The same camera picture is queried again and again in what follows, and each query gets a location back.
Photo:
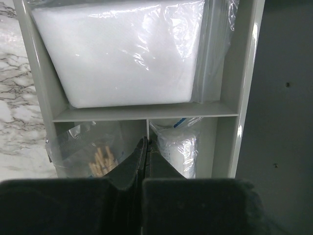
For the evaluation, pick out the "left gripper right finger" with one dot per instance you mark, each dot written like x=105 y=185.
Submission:
x=174 y=205

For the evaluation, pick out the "grey metal medicine case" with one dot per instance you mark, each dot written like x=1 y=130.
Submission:
x=277 y=147

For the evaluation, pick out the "cotton swabs bag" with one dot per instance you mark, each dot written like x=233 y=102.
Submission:
x=88 y=150

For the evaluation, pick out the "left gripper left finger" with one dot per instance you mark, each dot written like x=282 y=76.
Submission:
x=109 y=205

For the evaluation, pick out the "grey plastic divided tray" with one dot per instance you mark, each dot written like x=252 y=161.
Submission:
x=222 y=120

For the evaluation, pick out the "white gauze pad bag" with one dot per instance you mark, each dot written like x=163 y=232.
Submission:
x=111 y=53

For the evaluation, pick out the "gauze bandage roll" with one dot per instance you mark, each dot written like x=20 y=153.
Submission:
x=177 y=141

